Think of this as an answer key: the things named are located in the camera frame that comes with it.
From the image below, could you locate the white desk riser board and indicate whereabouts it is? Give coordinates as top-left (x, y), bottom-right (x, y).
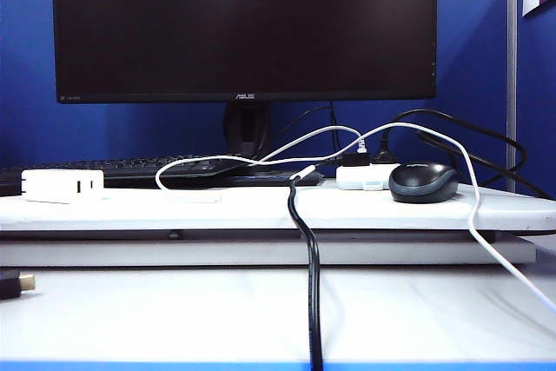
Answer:
top-left (0, 182), bottom-right (556, 233)

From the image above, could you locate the white charging base block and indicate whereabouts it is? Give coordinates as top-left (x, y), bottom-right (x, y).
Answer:
top-left (20, 169), bottom-right (105, 205)

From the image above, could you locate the silver partition post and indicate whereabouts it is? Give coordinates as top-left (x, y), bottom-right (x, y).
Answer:
top-left (506, 0), bottom-right (519, 192)

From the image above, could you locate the white power strip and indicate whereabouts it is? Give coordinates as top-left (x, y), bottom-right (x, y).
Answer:
top-left (335, 163), bottom-right (400, 192)

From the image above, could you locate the thick black power cable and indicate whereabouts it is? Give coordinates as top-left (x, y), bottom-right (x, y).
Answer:
top-left (378, 108), bottom-right (553, 201)

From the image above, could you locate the black monitor stand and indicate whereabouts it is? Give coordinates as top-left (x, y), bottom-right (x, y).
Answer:
top-left (222, 101), bottom-right (326, 187)

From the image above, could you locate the thin black monitor cable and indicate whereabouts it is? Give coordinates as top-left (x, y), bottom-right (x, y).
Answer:
top-left (277, 100), bottom-right (344, 159)

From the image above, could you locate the white grey plugged cable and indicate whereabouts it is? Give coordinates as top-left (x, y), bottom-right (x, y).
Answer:
top-left (249, 125), bottom-right (369, 168)

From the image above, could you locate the white Type-C charging cable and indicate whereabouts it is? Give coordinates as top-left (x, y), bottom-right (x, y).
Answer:
top-left (155, 122), bottom-right (556, 314)

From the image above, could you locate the blue partition panel with sign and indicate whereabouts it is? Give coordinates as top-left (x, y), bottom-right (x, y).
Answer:
top-left (516, 0), bottom-right (556, 201)

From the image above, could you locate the black twin-strand cable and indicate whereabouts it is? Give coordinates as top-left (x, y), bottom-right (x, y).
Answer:
top-left (288, 156), bottom-right (344, 371)

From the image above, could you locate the black grey computer mouse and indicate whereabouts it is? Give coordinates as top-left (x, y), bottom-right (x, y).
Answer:
top-left (387, 162), bottom-right (460, 205)

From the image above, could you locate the wide blue partition panel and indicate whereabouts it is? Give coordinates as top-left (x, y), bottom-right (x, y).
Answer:
top-left (0, 0), bottom-right (509, 189)

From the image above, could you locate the black ASUS computer monitor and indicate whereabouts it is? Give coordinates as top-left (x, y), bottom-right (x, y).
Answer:
top-left (50, 0), bottom-right (439, 105)

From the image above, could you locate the black gold HDMI plug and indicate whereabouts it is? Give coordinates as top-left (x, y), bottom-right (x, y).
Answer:
top-left (0, 268), bottom-right (36, 301)

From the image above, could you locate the black computer keyboard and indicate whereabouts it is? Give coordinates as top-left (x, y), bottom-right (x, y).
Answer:
top-left (0, 154), bottom-right (254, 192)

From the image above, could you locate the black plug adapter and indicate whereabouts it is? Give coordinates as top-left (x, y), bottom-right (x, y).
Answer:
top-left (336, 151), bottom-right (373, 168)

